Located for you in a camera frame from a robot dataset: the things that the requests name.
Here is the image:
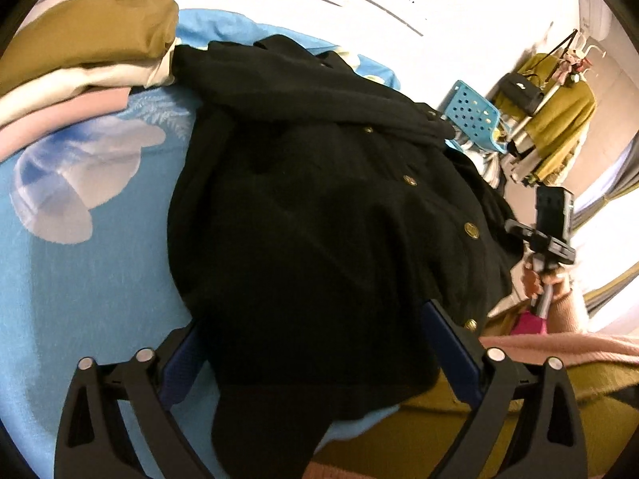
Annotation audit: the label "striped curtain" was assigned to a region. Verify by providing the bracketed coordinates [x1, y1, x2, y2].
[569, 130, 639, 310]

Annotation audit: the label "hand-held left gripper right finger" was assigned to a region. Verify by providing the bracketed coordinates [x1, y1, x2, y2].
[422, 299, 587, 479]

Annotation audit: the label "black cardigan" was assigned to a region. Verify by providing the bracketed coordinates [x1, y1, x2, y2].
[167, 35, 525, 479]

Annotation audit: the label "cream folded garment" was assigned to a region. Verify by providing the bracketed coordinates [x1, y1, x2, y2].
[0, 47, 178, 128]

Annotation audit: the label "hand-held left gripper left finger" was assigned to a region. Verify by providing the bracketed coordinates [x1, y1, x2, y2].
[54, 322, 215, 479]

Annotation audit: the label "person's mustard pants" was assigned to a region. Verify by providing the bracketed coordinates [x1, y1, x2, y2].
[312, 309, 639, 479]

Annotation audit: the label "mustard folded garment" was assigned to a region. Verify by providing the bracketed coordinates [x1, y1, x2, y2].
[0, 0, 181, 98]

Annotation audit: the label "pink folded garment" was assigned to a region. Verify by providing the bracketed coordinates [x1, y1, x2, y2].
[0, 85, 133, 163]

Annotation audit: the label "black handbag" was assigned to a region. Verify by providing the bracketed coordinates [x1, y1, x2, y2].
[499, 72, 545, 115]

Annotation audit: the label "teal perforated plastic rack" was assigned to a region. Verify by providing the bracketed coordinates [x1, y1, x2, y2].
[442, 80, 510, 155]

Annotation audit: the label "clothes rack with garments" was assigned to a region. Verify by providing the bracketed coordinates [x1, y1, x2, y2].
[494, 52, 597, 185]

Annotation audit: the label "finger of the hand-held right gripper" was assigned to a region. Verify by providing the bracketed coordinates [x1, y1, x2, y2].
[504, 218, 538, 243]

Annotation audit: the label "blue floral bed sheet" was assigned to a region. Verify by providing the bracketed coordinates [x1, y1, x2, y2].
[0, 7, 405, 479]

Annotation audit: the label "person's right hand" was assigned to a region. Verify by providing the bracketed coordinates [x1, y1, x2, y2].
[520, 258, 573, 306]

